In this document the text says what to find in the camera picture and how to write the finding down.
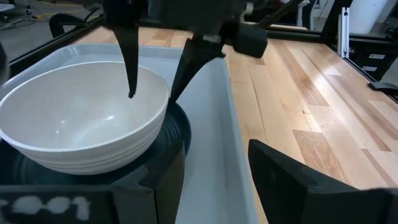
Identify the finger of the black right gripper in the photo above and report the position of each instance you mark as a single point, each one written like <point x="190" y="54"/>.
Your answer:
<point x="129" y="56"/>
<point x="192" y="59"/>

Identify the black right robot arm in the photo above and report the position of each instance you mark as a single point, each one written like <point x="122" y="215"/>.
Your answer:
<point x="280" y="14"/>

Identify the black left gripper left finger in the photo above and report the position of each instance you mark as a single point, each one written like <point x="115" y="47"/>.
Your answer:
<point x="149" y="202"/>

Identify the dark teal plate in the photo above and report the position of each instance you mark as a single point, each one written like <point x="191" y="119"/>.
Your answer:
<point x="178" y="130"/>

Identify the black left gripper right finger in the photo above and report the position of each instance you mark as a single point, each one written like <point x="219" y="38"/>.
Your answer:
<point x="295" y="193"/>

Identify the white ribbed bowl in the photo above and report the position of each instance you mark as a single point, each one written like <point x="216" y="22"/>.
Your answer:
<point x="77" y="109"/>

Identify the grey plastic tray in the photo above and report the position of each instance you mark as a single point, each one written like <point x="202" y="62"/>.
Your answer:
<point x="211" y="140"/>

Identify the silver aluminium extrusion post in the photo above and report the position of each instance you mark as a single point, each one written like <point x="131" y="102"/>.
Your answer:
<point x="345" y="31"/>

